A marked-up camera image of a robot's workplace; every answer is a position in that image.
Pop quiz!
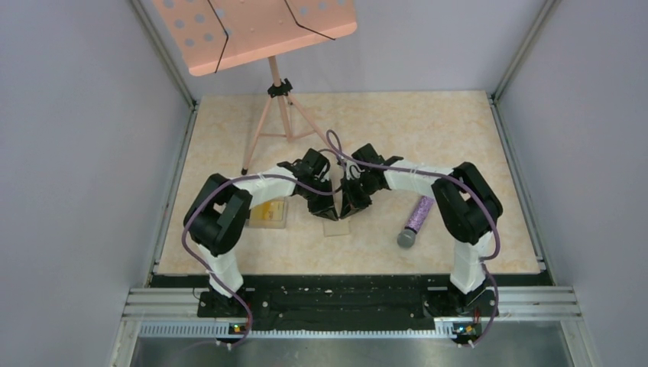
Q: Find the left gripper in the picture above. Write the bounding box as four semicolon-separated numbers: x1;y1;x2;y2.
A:
300;177;338;220

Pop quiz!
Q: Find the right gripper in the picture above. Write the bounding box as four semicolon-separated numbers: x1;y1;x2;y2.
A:
342;173;381;219

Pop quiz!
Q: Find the clear plastic card box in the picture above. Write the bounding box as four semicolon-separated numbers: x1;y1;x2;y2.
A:
245;199;288;229

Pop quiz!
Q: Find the purple glitter microphone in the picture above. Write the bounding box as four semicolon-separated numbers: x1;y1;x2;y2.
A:
397;196;436;248

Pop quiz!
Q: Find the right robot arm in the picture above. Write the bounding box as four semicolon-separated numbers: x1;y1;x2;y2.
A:
339;144;503;315

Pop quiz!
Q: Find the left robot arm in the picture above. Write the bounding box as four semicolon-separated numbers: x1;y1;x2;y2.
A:
182;149;339;316

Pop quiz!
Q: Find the black stripe yellow card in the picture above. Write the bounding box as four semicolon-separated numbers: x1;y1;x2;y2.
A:
249;200;285;226

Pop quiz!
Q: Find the pink music stand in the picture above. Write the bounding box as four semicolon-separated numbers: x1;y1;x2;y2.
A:
154;0;358;174

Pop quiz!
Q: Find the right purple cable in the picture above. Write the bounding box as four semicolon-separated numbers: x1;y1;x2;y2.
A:
325;129;503;346

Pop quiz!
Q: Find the purple cable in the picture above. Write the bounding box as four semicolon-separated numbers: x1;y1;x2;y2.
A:
325;129;503;346
181;148;350;346

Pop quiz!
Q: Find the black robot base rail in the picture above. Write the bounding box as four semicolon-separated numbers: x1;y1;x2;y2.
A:
197;274;499;332

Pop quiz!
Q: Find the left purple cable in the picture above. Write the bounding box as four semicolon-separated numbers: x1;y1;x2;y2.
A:
181;148;350;346

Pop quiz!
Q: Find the grey slotted cable duct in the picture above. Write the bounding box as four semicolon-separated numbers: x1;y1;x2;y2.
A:
138;320;477;341

